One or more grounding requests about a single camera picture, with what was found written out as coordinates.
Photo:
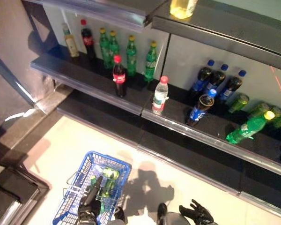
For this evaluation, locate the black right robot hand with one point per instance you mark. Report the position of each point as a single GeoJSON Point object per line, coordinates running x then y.
{"type": "Point", "coordinates": [199, 218]}

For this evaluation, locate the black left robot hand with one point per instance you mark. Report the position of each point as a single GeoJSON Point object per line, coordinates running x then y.
{"type": "Point", "coordinates": [89, 206]}

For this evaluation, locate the blue plastic shopping basket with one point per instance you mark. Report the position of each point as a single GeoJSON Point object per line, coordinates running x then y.
{"type": "Point", "coordinates": [124, 173]}

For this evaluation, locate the water bottle red cap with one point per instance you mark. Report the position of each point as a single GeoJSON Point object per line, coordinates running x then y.
{"type": "Point", "coordinates": [160, 96]}

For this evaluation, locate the dark store shelf unit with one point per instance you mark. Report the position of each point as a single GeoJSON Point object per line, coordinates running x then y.
{"type": "Point", "coordinates": [178, 152]}

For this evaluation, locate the black low cabinet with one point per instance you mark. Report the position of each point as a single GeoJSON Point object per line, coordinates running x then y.
{"type": "Point", "coordinates": [11, 187]}

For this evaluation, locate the Pepsi bottle blue cap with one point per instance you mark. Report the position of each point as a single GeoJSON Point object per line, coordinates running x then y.
{"type": "Point", "coordinates": [216, 78]}
{"type": "Point", "coordinates": [199, 112]}
{"type": "Point", "coordinates": [200, 79]}
{"type": "Point", "coordinates": [231, 87]}

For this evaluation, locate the Coca-Cola bottle red cap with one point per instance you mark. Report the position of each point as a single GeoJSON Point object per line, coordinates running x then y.
{"type": "Point", "coordinates": [88, 42]}
{"type": "Point", "coordinates": [119, 77]}

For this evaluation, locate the small pale tea bottle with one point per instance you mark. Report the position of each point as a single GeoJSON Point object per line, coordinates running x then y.
{"type": "Point", "coordinates": [71, 45]}

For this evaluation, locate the large yellow tea bottle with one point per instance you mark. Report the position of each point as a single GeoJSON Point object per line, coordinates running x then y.
{"type": "Point", "coordinates": [182, 8]}

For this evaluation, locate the clear plastic price rail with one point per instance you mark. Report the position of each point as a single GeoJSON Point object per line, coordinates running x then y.
{"type": "Point", "coordinates": [201, 138]}
{"type": "Point", "coordinates": [96, 11]}
{"type": "Point", "coordinates": [89, 91]}

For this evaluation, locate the dark metal frame bar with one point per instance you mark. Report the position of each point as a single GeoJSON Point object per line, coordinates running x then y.
{"type": "Point", "coordinates": [14, 77]}

